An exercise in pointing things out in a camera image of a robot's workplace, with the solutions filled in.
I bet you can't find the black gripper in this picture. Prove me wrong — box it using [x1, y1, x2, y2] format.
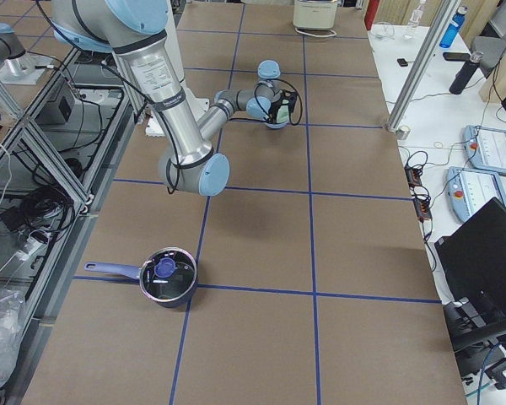
[267, 89, 298, 125]

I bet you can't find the green bowl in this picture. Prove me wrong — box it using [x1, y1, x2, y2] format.
[276, 105, 289, 123]

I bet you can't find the blue bowl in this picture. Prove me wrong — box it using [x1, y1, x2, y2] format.
[266, 121, 288, 130]

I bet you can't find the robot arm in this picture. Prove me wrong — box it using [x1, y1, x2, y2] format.
[51, 1, 299, 196]

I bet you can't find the white chrome toaster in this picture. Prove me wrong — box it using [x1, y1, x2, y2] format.
[293, 0, 337, 30]

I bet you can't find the small black box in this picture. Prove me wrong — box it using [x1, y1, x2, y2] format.
[396, 58, 409, 67]

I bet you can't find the clear plastic bottle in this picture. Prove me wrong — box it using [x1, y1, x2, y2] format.
[403, 0, 427, 40]

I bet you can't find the black water bottle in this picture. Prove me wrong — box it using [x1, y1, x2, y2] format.
[449, 51, 483, 95]

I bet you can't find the blue water bottle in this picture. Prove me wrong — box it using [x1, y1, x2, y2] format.
[439, 6, 468, 49]

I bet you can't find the near blue teach pendant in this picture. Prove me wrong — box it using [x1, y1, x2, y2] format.
[446, 166, 506, 223]

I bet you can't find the blue teach pendant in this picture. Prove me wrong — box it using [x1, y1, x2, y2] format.
[462, 125, 506, 176]
[446, 166, 506, 223]

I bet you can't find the dark blue saucepan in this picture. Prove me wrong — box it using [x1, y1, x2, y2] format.
[83, 247, 198, 308]

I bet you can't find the far blue teach pendant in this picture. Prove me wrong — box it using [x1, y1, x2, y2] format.
[462, 125, 506, 176]

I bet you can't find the black laptop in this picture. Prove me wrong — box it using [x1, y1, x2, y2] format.
[435, 197, 506, 314]

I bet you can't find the white toaster power cable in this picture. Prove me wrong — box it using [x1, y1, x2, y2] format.
[294, 25, 339, 39]

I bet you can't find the aluminium frame post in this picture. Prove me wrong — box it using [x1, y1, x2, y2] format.
[385, 0, 460, 140]

